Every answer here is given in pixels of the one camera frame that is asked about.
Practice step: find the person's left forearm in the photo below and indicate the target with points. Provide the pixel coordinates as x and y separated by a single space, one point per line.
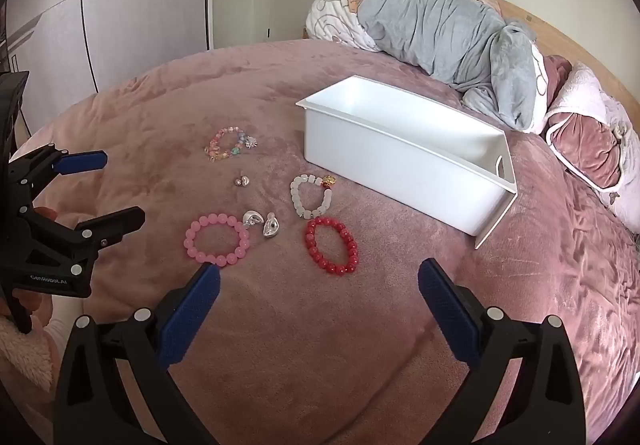
30 355

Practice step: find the wooden headboard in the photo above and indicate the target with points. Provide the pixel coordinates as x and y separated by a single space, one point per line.
575 40

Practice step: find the grey white wardrobe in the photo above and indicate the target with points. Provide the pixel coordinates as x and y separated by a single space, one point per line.
125 0

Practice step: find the pink velvet white quilted comforter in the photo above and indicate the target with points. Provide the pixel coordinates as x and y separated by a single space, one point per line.
585 150

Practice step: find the white plastic storage box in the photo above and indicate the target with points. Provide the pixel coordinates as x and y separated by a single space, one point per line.
400 165

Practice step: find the pink bed blanket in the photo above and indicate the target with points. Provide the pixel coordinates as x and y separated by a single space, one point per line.
300 350

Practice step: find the rolled grey quilt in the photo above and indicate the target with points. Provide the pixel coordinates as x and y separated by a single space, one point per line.
425 30

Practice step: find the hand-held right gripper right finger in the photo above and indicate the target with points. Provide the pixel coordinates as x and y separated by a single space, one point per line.
445 305

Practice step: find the silver ornament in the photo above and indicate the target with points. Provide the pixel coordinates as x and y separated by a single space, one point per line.
271 227
251 219

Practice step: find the dusty pink cloth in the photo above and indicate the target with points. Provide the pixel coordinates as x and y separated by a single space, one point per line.
557 75

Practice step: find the person's left hand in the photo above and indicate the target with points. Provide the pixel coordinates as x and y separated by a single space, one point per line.
47 213

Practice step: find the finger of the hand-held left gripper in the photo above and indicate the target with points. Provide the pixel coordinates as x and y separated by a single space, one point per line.
82 161
115 221

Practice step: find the small pearl earrings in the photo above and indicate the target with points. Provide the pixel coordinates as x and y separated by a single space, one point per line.
245 181

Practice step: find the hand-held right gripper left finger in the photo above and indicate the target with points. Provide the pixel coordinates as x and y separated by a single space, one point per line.
192 310

